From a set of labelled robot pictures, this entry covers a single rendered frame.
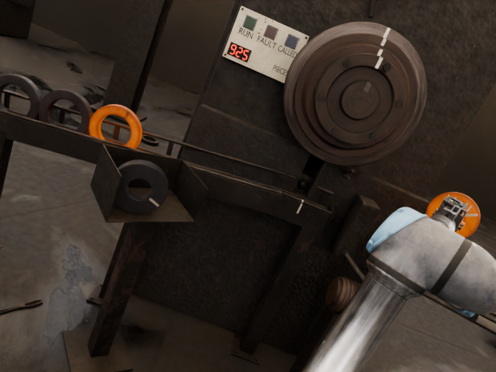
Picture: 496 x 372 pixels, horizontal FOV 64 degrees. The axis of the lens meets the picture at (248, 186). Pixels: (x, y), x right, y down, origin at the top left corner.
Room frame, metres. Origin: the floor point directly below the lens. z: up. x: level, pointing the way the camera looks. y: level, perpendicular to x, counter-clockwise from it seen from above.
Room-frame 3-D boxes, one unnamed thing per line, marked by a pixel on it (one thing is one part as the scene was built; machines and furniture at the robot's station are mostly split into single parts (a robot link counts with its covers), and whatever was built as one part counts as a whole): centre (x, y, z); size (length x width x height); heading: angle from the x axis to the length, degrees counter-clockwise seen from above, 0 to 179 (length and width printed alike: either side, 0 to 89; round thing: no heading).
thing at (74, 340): (1.08, 0.27, 0.36); 0.26 x 0.20 x 0.72; 130
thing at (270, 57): (1.50, 0.15, 1.15); 0.26 x 0.02 x 0.18; 95
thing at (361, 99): (1.32, -0.21, 1.11); 0.28 x 0.06 x 0.28; 95
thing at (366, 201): (1.45, -0.44, 0.68); 0.11 x 0.08 x 0.24; 5
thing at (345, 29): (1.42, -0.20, 1.11); 0.47 x 0.06 x 0.47; 95
